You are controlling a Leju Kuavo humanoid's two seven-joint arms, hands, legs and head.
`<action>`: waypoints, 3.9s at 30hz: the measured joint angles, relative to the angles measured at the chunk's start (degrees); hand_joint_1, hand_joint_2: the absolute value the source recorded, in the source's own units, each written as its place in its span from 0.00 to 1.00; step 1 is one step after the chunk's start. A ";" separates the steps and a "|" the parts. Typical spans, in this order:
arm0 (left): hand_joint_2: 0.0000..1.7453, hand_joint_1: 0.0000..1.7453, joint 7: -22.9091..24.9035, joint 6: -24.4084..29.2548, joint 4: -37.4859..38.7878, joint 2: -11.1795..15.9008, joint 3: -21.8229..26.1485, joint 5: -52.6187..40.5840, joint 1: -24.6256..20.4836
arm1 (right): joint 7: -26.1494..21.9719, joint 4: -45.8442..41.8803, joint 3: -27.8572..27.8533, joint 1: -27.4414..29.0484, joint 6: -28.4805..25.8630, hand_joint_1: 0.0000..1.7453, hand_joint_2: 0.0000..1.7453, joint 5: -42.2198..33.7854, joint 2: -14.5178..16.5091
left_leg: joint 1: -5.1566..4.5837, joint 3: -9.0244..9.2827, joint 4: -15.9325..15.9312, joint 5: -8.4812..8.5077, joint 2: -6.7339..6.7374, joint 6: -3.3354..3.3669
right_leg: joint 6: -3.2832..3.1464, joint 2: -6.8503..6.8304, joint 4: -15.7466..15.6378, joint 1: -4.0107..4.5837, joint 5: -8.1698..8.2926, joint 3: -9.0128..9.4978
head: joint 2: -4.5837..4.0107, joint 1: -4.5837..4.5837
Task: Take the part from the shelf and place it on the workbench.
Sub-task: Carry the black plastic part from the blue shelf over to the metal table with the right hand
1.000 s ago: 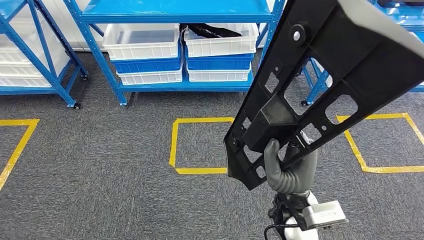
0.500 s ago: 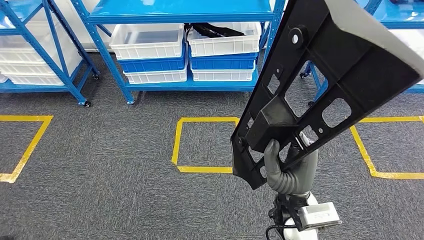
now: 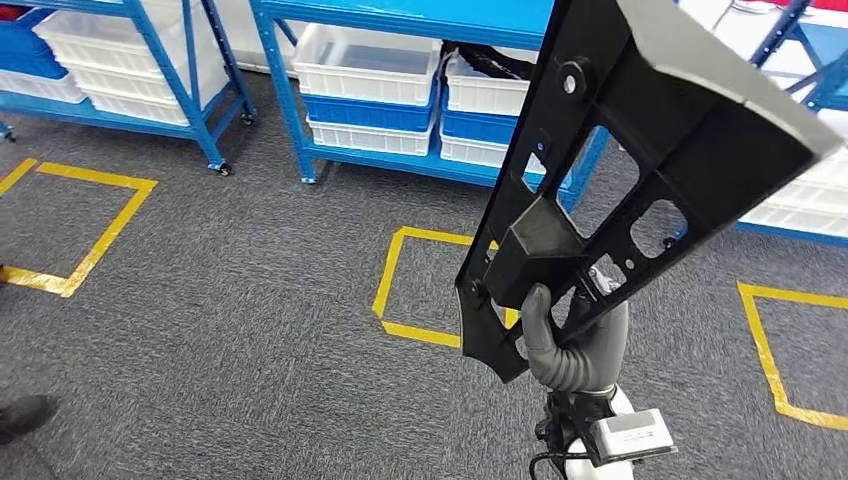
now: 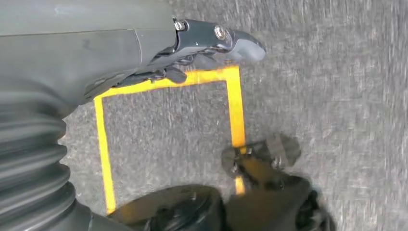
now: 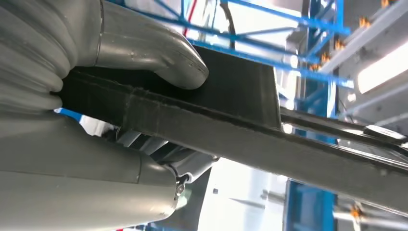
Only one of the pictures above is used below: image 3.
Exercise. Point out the black parts in crate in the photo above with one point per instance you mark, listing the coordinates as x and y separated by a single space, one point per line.
490 63

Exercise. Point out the white plastic crate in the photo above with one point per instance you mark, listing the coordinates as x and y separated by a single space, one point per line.
795 218
821 185
99 40
371 138
470 151
364 86
146 109
119 86
484 96
40 86

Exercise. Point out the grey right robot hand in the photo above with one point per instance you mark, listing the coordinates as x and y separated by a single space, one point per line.
613 338

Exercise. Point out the black plastic panel part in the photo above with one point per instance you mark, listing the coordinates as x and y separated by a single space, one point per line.
696 132

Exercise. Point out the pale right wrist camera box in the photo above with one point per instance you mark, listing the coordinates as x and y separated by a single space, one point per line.
629 434

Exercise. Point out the blue metal shelf rack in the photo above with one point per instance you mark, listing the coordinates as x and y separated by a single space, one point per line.
411 13
195 112
795 236

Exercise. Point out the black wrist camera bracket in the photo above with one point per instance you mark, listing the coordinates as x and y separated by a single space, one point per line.
570 417

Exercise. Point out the blue plastic crate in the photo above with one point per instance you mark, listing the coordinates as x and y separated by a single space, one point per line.
364 114
477 126
26 46

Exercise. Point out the yellow floor tape square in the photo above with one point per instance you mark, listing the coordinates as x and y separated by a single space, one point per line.
760 344
387 278

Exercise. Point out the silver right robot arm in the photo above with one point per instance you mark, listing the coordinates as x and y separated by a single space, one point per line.
596 467

